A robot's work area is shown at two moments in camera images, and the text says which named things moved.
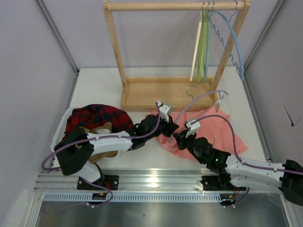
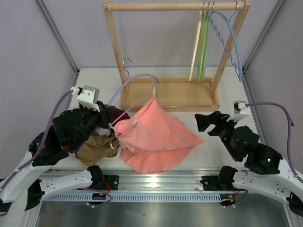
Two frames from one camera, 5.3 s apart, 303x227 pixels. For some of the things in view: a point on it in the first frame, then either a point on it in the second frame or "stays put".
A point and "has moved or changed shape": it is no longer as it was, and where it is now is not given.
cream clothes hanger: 200,16 stays put
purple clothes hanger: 221,99 -> 127,63
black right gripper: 183,139 -> 218,125
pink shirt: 215,125 has moved or changed shape
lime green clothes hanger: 204,27 stays put
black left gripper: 166,126 -> 100,116
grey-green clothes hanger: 209,15 stays put
